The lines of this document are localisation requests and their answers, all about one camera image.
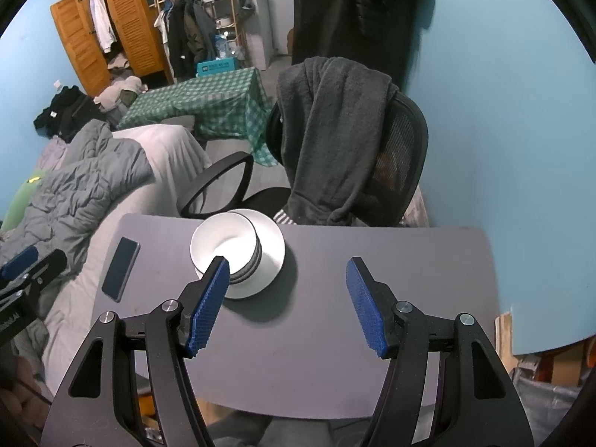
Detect person's left hand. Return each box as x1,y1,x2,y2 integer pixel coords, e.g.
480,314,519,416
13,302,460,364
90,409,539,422
0,358,50,429

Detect hanging dark jackets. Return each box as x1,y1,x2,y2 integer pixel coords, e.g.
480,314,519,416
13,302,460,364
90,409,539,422
156,0,217,82

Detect lilac cloth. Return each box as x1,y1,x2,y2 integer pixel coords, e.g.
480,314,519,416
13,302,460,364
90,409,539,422
37,137,66,171

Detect white plate dark rim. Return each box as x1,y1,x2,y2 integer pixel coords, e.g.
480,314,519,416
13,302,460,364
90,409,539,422
222,209,286,299

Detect teal plastic crate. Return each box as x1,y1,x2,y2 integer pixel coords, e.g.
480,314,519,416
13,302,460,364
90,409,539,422
196,58,239,76

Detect green checked tablecloth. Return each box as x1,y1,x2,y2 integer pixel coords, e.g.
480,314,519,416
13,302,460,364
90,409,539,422
116,67,282,168

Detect wooden board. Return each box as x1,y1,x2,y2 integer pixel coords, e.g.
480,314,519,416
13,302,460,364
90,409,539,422
135,393,156,434

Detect grey plastic bag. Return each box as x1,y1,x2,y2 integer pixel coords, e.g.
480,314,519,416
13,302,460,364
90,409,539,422
510,372,583,447

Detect white hanging shirt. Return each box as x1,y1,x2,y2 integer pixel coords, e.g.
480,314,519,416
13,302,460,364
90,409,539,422
89,0,117,54

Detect beige clothes pile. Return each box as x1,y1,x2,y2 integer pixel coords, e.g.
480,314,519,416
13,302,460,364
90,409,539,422
93,76,143,112

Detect cardboard sheets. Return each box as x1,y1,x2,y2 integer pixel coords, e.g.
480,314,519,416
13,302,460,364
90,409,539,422
494,312,517,373

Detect brown cardboard box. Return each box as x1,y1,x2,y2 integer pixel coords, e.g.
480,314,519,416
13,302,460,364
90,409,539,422
535,345,592,385

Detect black smartphone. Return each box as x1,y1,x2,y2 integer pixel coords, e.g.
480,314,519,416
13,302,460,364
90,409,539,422
101,237,141,302

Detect grey duvet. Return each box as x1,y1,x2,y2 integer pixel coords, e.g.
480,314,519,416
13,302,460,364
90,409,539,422
0,118,155,364

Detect wooden shelf unit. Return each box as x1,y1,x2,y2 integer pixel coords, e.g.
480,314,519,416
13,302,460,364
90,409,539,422
196,0,247,63

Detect black mesh office chair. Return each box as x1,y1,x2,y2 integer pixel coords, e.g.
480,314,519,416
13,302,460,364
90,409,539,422
179,91,429,229

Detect green pillow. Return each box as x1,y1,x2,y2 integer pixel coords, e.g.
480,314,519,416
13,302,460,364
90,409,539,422
0,170,47,231

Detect black coats on rack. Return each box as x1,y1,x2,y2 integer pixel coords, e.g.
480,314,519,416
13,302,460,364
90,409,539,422
291,0,428,98

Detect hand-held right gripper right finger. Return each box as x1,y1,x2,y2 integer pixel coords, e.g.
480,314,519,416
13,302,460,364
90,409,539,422
345,256,535,447

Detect wooden louvred wardrobe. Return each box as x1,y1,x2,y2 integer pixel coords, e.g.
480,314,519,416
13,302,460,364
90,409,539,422
50,0,174,96

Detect grey door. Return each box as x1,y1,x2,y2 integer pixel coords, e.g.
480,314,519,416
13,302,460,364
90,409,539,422
251,0,299,57

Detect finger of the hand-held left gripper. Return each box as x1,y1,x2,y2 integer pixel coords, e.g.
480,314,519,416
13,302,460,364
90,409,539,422
21,249,68,289
0,246,39,281

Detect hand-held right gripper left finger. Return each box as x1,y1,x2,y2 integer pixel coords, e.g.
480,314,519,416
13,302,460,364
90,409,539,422
39,255,232,447

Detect large white bowl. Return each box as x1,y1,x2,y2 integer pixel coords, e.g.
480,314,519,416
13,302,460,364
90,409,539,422
190,212,260,276

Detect black clothes pile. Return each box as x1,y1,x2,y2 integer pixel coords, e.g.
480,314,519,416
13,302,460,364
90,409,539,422
34,86,101,143

